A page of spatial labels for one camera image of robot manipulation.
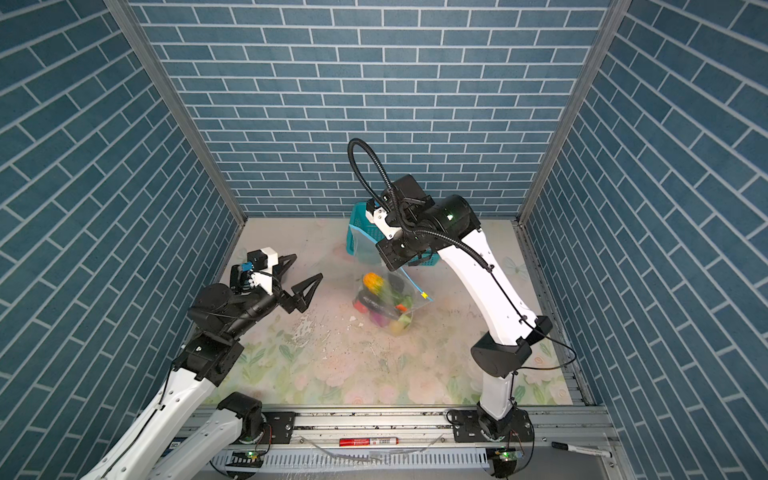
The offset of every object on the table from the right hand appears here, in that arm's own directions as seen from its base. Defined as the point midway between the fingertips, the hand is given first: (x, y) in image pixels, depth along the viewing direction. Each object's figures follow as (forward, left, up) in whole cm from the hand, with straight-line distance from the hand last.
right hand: (382, 250), depth 67 cm
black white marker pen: (-30, -50, -35) cm, 68 cm away
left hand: (-5, +16, -1) cm, 17 cm away
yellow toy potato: (-7, -3, -25) cm, 26 cm away
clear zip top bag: (-1, -5, -20) cm, 21 cm away
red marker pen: (-33, +1, -33) cm, 47 cm away
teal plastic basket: (+36, +15, -27) cm, 47 cm away
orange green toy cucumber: (+1, +3, -16) cm, 16 cm away
